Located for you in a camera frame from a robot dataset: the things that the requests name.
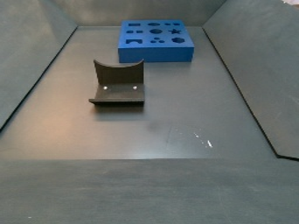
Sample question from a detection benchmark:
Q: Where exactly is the black curved holder stand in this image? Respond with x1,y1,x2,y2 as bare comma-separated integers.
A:
88,60,145,105

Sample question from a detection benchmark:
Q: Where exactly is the blue shape sorter block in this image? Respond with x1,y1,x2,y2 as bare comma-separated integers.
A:
117,19,193,63

